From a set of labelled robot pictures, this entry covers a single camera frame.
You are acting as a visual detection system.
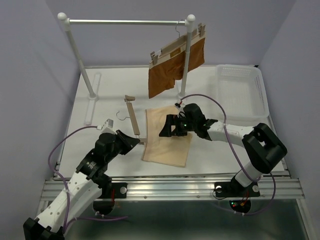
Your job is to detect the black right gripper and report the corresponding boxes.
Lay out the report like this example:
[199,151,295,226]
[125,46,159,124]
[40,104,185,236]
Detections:
[158,114,197,137]

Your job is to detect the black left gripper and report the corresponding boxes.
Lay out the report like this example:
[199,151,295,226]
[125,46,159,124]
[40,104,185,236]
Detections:
[105,129,139,162]

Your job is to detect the wooden clip hanger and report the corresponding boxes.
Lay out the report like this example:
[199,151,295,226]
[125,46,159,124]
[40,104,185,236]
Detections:
[116,95,147,145]

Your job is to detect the beige underwear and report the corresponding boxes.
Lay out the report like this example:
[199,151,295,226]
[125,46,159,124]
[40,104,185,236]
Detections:
[142,106,193,168]

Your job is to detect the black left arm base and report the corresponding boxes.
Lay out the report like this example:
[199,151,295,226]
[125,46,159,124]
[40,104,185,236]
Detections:
[92,182,128,218]

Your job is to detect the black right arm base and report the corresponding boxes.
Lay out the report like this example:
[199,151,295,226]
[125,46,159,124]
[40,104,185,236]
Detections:
[212,181,261,214]

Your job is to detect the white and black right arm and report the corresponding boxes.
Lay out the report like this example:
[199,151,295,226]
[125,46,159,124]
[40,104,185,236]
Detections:
[159,103,288,198]

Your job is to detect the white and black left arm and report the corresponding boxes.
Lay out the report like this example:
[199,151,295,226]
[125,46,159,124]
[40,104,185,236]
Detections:
[23,130,140,240]

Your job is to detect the brown underwear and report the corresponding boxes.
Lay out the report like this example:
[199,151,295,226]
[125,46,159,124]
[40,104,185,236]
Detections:
[148,37,206,99]

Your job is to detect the wooden hanger with brown underwear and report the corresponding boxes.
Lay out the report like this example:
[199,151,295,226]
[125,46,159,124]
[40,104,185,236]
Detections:
[149,23,206,68]

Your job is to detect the white plastic basket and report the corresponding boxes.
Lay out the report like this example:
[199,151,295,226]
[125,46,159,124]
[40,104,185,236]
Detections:
[215,64,270,121]

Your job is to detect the white clothes rack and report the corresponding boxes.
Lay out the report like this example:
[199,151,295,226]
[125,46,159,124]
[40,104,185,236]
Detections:
[57,12,196,126]

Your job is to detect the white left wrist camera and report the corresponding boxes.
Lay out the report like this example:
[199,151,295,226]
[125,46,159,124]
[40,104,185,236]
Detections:
[101,118,116,134]

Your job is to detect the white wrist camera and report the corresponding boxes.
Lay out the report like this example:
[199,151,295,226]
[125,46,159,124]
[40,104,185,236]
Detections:
[174,101,185,118]
[101,118,116,134]

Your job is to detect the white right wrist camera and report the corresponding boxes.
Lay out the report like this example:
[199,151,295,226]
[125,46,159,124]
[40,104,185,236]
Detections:
[174,101,185,118]

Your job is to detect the aluminium mounting rail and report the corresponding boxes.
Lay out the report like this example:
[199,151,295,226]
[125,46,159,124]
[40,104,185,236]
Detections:
[39,172,306,201]

